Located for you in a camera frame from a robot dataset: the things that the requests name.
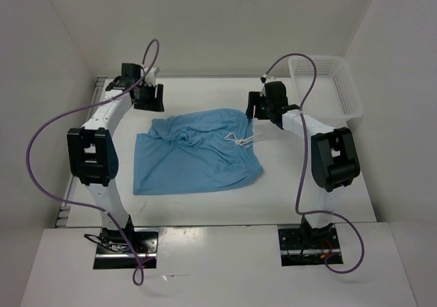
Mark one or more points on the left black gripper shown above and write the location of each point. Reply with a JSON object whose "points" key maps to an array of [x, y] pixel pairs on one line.
{"points": [[155, 104]]}

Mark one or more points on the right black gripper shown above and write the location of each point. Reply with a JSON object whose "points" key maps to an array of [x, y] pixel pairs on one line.
{"points": [[255, 99]]}

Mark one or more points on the light blue shorts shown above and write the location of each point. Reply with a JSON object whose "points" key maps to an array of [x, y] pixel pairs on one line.
{"points": [[206, 151]]}

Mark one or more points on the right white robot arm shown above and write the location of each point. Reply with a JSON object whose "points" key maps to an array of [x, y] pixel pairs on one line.
{"points": [[330, 159]]}

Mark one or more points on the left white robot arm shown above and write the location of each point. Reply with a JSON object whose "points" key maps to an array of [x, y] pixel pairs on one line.
{"points": [[92, 155]]}

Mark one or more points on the white plastic basket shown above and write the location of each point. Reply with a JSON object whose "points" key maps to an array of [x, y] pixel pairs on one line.
{"points": [[327, 87]]}

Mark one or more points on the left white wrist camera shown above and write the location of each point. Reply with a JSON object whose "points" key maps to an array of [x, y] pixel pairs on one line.
{"points": [[150, 75]]}

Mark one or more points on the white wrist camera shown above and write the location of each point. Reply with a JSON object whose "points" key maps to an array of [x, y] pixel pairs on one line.
{"points": [[267, 79], [150, 75]]}

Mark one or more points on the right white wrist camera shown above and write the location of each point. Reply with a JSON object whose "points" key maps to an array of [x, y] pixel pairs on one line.
{"points": [[267, 79]]}

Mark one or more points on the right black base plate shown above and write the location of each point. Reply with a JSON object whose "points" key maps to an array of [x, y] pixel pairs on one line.
{"points": [[295, 252]]}

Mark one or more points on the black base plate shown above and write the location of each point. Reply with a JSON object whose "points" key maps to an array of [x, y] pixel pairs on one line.
{"points": [[112, 251], [295, 252]]}

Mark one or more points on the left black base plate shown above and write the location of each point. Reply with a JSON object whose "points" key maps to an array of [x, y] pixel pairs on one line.
{"points": [[112, 251]]}

